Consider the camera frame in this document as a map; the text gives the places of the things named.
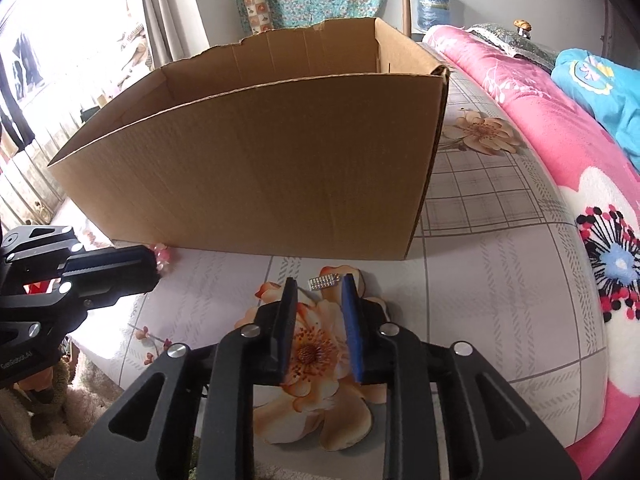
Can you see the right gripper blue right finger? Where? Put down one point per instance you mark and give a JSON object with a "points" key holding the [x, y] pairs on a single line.
{"points": [[368, 352]]}

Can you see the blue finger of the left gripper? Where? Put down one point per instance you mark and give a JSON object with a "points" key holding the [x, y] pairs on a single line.
{"points": [[105, 275]]}

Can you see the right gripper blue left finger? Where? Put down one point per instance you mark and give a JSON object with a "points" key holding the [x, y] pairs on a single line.
{"points": [[276, 317]]}

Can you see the silver rhinestone bar pendant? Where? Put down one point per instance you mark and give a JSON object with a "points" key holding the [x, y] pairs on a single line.
{"points": [[324, 281]]}

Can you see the brown cardboard box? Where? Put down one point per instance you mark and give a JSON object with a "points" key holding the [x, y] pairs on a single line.
{"points": [[311, 142]]}

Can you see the grey curtain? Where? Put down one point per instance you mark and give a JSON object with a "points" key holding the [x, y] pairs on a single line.
{"points": [[175, 30]]}

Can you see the pink floral quilt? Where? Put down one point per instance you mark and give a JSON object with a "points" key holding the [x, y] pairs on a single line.
{"points": [[601, 187]]}

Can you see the blue water jug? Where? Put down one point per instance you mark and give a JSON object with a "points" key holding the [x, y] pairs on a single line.
{"points": [[432, 13]]}

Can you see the mushroom shaped ornament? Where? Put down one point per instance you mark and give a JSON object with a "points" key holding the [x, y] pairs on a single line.
{"points": [[523, 28]]}

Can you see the blue folded blanket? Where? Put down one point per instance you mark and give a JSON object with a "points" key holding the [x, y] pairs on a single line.
{"points": [[607, 91]]}

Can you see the patterned roll by wall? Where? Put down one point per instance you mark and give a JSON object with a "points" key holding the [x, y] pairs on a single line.
{"points": [[259, 15]]}

